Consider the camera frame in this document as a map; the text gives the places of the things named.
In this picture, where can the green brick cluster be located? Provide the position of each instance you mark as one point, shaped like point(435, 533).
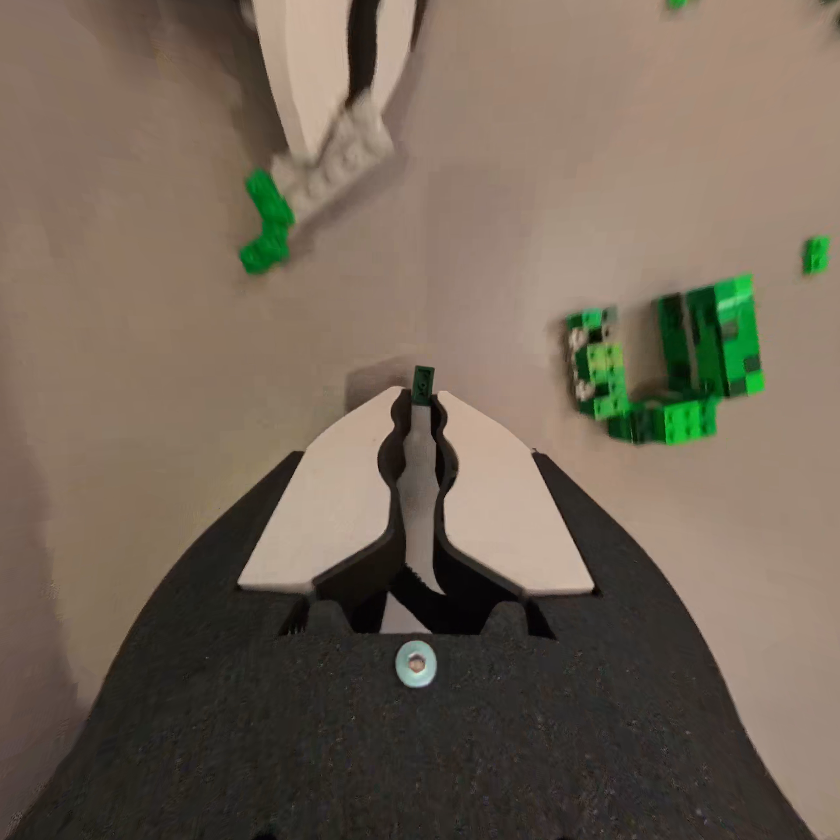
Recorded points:
point(269, 210)

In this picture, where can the grey brick plate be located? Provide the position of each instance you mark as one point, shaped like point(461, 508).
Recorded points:
point(331, 164)

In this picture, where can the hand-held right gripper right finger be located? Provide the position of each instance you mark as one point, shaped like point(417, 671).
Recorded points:
point(512, 518)

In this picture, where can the small dark green brick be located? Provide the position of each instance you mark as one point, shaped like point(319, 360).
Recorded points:
point(423, 384)

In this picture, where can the green brick model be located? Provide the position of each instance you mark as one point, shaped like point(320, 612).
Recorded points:
point(709, 341)

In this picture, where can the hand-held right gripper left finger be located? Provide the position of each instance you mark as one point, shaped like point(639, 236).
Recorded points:
point(315, 505)

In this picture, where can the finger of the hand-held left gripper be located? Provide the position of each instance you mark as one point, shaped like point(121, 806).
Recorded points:
point(305, 65)
point(397, 39)

